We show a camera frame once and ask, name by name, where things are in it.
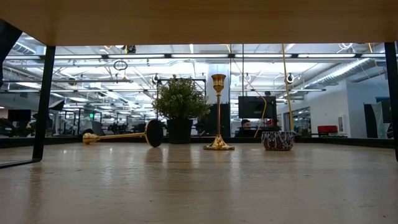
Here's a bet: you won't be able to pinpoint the thin yellow hanging cable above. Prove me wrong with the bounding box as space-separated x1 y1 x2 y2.
226 43 268 139

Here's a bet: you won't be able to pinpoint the red seat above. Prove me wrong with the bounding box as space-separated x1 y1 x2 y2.
317 124 339 135

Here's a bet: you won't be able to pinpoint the wooden riser shelf black legs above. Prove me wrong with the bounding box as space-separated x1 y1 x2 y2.
0 0 398 170

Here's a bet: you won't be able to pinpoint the short gold candlestick holder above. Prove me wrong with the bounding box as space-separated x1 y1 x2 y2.
203 73 236 152

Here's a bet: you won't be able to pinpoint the candle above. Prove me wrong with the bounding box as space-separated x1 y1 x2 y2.
261 130 297 152

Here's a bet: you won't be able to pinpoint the green potted plant black pot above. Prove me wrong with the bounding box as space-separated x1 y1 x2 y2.
151 73 212 145

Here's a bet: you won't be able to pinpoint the black aluminium table frame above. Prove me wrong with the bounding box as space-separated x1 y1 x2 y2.
0 136 398 149

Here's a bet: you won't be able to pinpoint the person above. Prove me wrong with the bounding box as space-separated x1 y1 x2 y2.
234 118 261 138

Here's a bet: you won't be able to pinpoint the black television screen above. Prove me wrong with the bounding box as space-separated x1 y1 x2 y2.
237 95 278 119

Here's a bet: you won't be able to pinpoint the thick yellow cable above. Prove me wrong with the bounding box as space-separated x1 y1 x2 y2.
280 43 295 133

